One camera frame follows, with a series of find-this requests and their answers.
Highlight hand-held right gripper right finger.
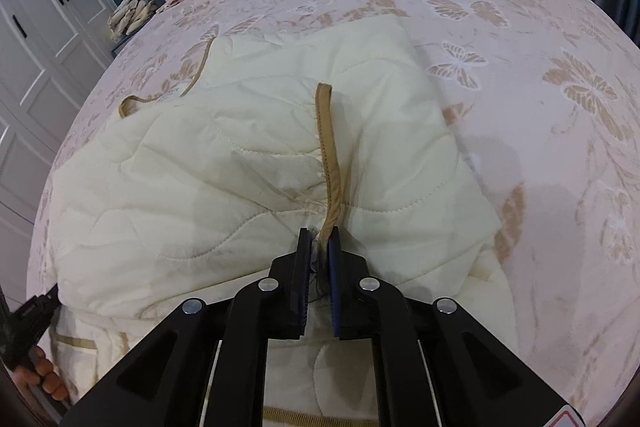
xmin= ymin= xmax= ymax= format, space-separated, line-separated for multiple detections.
xmin=325 ymin=226 xmax=587 ymax=427

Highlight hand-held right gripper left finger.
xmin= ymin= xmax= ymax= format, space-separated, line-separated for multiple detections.
xmin=60 ymin=227 xmax=313 ymax=427

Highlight cream quilted blanket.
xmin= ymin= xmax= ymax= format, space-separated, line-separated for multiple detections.
xmin=50 ymin=18 xmax=518 ymax=427

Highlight person's left hand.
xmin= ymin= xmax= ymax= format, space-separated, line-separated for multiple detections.
xmin=12 ymin=344 xmax=69 ymax=402

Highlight pink butterfly bedspread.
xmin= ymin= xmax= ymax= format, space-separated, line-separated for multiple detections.
xmin=27 ymin=0 xmax=640 ymax=427

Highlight white wardrobe doors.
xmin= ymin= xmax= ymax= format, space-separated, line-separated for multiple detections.
xmin=0 ymin=0 xmax=118 ymax=288

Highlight beige striped cloth bundle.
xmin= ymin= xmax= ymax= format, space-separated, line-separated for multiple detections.
xmin=107 ymin=0 xmax=160 ymax=42

